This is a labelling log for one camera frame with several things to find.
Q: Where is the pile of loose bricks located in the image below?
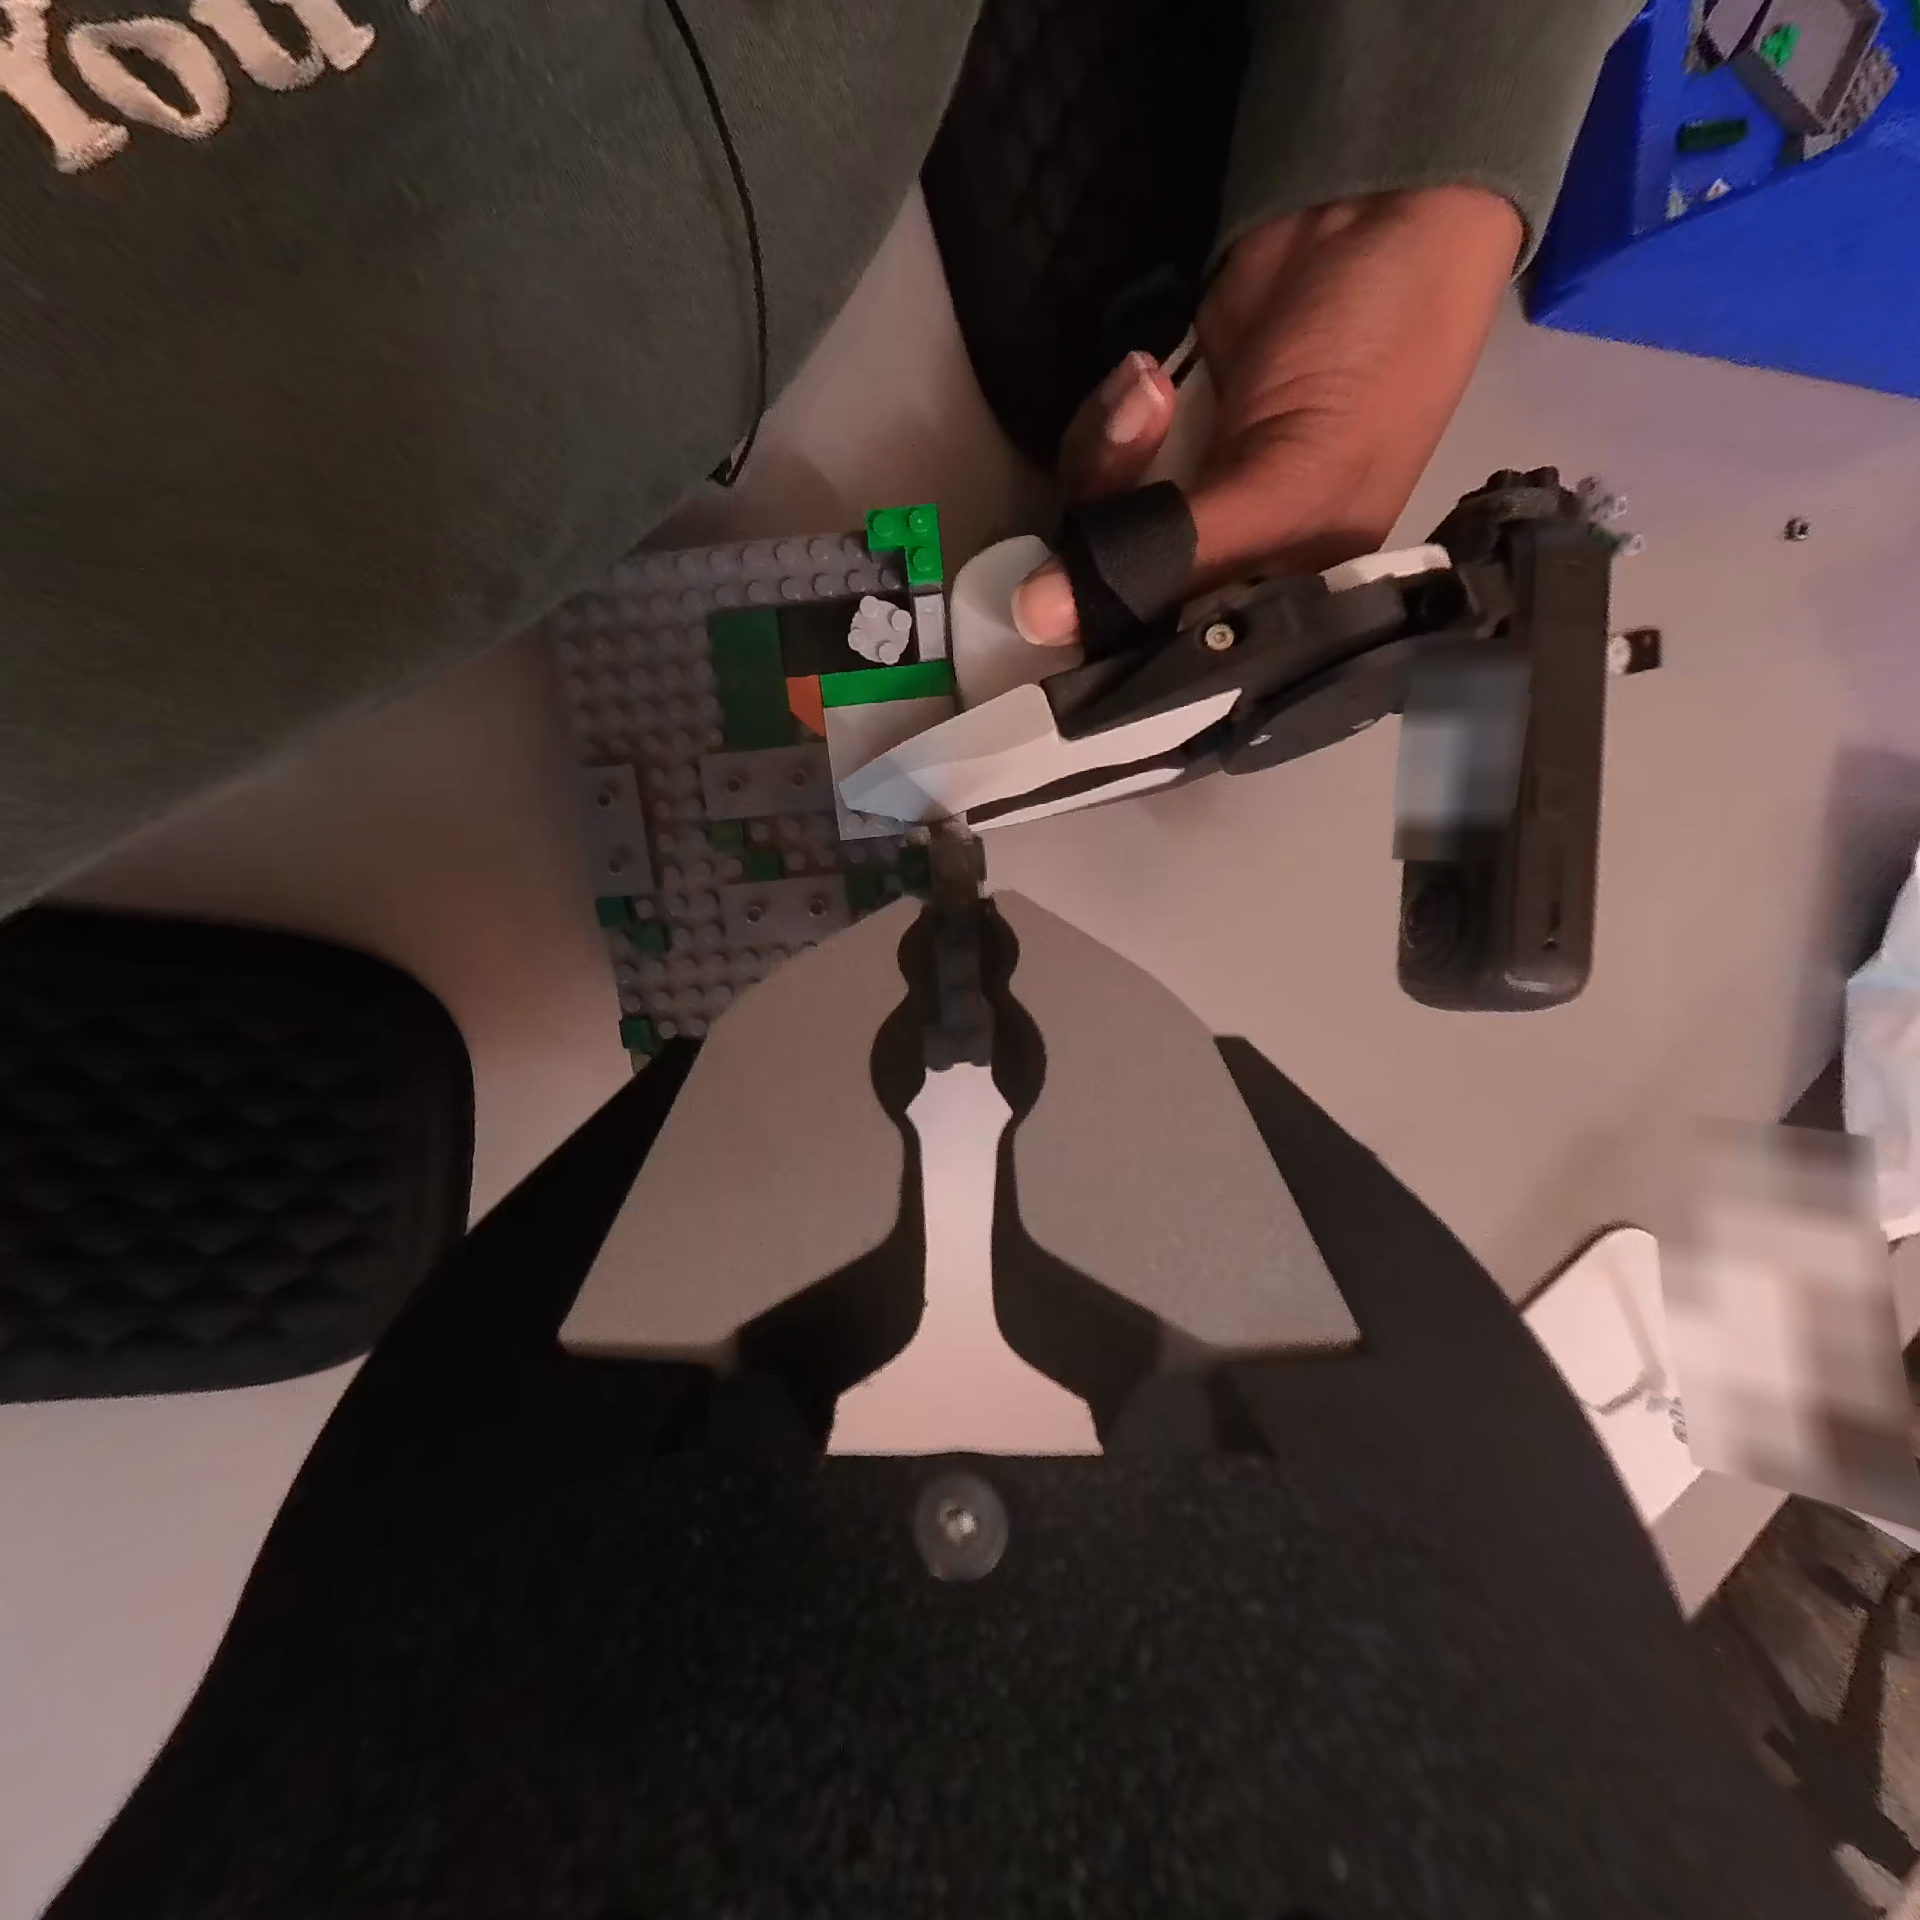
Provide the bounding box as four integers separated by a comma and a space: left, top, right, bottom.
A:
1672, 0, 1900, 167

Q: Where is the thin black cable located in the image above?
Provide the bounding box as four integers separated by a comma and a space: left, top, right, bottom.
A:
661, 0, 771, 490

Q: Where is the person's left hand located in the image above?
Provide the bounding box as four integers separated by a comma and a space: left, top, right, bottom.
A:
1008, 194, 1532, 650

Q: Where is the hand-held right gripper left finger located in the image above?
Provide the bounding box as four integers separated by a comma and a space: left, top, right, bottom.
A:
556, 897, 924, 1369

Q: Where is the blue storage bin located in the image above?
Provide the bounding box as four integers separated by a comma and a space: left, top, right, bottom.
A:
1522, 0, 1920, 400

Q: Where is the grey studded brick baseplate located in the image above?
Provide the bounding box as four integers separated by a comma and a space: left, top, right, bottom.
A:
547, 503, 993, 1068

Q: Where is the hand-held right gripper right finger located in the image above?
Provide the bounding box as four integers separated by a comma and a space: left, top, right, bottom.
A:
982, 888, 1368, 1361

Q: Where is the person's left forearm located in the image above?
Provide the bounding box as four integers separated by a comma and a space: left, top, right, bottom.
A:
1206, 0, 1652, 288

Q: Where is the small dark grey brick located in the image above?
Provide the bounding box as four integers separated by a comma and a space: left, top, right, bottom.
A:
900, 816, 998, 1071

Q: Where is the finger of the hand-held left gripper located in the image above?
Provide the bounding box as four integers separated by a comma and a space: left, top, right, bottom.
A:
830, 682, 1242, 830
958, 754, 1204, 840

